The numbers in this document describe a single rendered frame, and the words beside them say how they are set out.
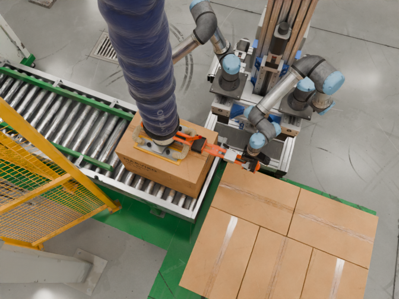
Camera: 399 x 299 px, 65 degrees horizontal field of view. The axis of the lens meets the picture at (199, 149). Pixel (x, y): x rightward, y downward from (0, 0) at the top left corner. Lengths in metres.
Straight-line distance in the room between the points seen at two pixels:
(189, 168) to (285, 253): 0.94
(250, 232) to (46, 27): 3.36
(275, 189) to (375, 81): 1.99
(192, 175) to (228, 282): 0.80
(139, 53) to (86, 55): 2.75
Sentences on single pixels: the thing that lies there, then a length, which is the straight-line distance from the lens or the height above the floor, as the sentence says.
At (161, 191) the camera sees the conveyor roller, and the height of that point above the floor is 0.55.
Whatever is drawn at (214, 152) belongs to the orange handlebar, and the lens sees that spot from 1.97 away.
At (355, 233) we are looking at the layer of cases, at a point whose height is 0.54.
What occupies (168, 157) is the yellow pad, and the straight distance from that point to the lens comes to 2.10.
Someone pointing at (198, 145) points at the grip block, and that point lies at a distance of 1.98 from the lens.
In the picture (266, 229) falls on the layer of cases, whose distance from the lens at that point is 2.45.
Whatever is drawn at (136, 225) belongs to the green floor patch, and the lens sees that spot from 3.01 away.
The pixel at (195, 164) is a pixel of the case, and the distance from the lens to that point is 2.09.
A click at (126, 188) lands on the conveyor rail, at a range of 2.48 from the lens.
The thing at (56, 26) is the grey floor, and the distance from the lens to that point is 4.42.
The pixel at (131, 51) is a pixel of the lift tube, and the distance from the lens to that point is 1.26.
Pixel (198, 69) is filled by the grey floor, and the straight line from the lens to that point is 3.65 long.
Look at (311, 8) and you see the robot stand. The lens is 1.89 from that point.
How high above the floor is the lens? 2.92
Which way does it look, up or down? 67 degrees down
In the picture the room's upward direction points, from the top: 1 degrees counter-clockwise
